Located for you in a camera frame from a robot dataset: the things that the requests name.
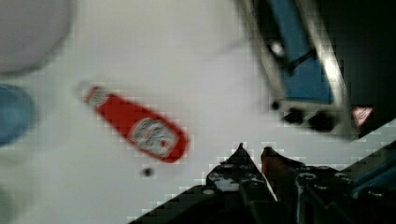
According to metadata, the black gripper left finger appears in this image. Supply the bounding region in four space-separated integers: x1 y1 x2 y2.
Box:
206 143 276 224

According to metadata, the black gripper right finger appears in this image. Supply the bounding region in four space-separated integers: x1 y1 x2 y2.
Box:
261 147 312 224

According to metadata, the black toaster oven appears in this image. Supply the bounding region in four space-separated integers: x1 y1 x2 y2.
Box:
235 0 396 139

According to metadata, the blue crate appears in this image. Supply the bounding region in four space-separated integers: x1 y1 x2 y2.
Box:
343 142 396 198

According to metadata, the red ketchup bottle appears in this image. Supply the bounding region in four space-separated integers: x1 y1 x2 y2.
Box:
76 81 190 163

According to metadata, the blue cup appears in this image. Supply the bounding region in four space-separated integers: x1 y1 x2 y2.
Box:
0 84 36 147

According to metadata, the lavender oval plate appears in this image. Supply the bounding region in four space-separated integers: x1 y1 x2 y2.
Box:
0 0 76 74

